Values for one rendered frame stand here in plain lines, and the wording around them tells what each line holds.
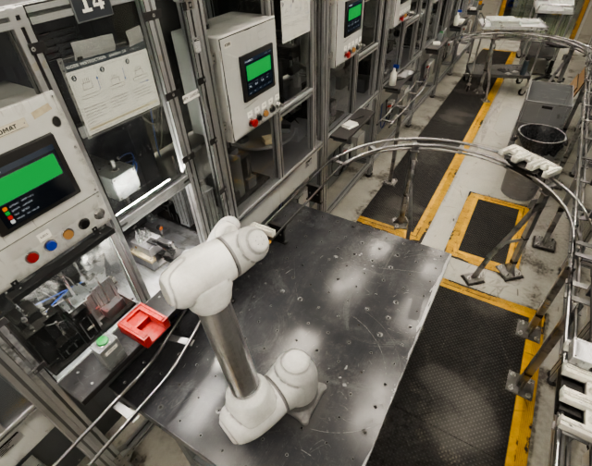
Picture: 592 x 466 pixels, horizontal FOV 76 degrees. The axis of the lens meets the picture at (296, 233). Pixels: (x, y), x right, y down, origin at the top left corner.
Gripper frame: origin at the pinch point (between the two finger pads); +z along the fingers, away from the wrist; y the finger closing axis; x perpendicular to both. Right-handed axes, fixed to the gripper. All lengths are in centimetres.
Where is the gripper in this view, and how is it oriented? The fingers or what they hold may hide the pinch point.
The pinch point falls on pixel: (155, 246)
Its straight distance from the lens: 189.8
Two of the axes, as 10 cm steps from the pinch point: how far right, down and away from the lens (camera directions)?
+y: -1.3, -7.9, -6.0
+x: -5.2, 5.7, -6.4
